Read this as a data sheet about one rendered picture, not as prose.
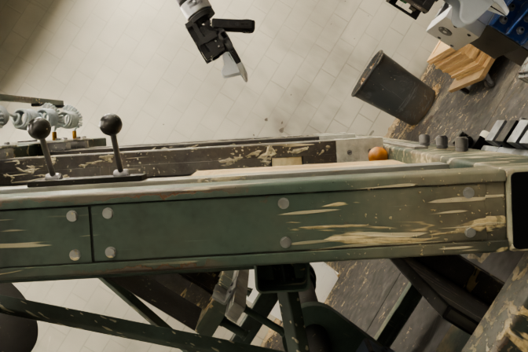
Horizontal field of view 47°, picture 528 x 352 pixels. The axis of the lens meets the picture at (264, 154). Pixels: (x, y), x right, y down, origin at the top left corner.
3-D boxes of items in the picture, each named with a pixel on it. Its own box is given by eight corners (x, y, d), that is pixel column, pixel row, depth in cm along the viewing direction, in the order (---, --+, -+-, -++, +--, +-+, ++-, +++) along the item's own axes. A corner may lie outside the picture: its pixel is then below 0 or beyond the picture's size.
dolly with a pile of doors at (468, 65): (533, 23, 412) (483, -8, 411) (495, 89, 408) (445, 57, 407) (493, 44, 473) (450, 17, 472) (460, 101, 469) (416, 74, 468)
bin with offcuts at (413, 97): (447, 81, 544) (386, 43, 543) (419, 130, 541) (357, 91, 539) (428, 89, 596) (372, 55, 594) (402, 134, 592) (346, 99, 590)
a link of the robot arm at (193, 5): (205, -2, 164) (203, -11, 156) (214, 12, 164) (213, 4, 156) (181, 12, 163) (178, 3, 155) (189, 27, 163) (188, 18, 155)
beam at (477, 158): (603, 247, 79) (600, 164, 79) (511, 252, 79) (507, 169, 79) (353, 155, 299) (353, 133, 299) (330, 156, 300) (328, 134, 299)
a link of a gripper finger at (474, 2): (489, 42, 84) (432, 7, 84) (511, 5, 84) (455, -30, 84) (497, 39, 81) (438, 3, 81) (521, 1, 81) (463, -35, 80)
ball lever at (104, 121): (131, 186, 106) (118, 119, 98) (110, 187, 106) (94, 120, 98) (135, 174, 109) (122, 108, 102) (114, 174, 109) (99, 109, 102)
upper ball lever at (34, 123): (63, 189, 106) (44, 123, 98) (42, 191, 106) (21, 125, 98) (68, 177, 109) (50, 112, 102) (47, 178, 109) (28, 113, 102)
